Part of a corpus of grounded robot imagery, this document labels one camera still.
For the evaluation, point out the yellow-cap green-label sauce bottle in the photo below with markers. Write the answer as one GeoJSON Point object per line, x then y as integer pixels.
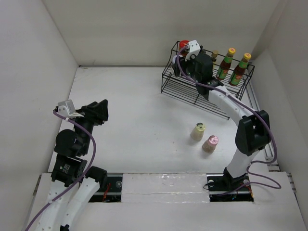
{"type": "Point", "coordinates": [225, 64]}

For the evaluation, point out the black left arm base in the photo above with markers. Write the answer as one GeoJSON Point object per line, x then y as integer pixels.
{"type": "Point", "coordinates": [112, 191]}

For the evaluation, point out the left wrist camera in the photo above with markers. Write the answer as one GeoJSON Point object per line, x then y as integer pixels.
{"type": "Point", "coordinates": [67, 109]}

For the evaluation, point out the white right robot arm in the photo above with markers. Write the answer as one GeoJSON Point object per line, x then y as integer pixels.
{"type": "Point", "coordinates": [253, 129]}

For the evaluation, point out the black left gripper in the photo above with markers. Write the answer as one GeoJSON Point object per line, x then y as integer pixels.
{"type": "Point", "coordinates": [100, 110]}

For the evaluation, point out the pink-lid spice jar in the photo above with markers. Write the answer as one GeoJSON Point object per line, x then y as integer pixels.
{"type": "Point", "coordinates": [210, 144]}

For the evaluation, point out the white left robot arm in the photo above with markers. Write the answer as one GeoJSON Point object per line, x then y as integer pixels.
{"type": "Point", "coordinates": [74, 179]}

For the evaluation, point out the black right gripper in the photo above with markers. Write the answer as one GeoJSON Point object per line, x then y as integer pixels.
{"type": "Point", "coordinates": [176, 67]}

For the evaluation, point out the black-lid spice shaker jar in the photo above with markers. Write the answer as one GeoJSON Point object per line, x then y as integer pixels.
{"type": "Point", "coordinates": [202, 51]}

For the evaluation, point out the black wire rack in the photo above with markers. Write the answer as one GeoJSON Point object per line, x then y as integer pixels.
{"type": "Point", "coordinates": [181, 88]}

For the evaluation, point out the yellow-lid spice jar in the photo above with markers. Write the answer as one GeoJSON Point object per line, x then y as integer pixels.
{"type": "Point", "coordinates": [198, 132]}

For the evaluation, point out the small yellow-label brown bottle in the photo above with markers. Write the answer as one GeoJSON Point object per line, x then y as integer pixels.
{"type": "Point", "coordinates": [214, 55]}

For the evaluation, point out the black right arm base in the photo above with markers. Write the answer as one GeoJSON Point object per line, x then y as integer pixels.
{"type": "Point", "coordinates": [221, 191]}

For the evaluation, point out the red-lid chili sauce jar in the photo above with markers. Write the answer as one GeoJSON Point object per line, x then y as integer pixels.
{"type": "Point", "coordinates": [183, 48]}

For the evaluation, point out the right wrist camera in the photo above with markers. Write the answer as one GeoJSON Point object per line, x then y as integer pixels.
{"type": "Point", "coordinates": [193, 49]}

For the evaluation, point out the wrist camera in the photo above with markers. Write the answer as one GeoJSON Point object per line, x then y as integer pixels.
{"type": "Point", "coordinates": [67, 109]}
{"type": "Point", "coordinates": [193, 49]}

